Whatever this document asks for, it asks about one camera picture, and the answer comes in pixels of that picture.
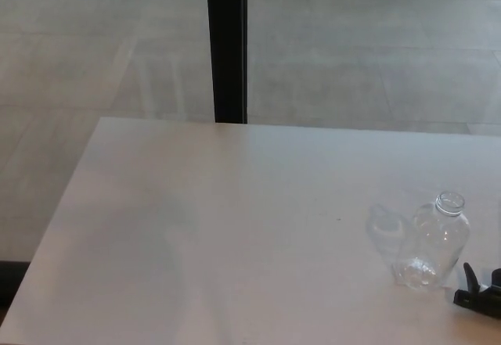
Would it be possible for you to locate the black trigger sprayer lid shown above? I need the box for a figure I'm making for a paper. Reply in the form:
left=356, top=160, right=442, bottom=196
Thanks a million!
left=452, top=261, right=501, bottom=309

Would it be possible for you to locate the clear plastic bottle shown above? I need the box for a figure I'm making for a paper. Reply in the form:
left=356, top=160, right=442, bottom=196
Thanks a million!
left=391, top=190, right=472, bottom=293

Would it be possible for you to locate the black window frame post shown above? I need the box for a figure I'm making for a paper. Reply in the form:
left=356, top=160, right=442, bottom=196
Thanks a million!
left=205, top=0, right=249, bottom=124

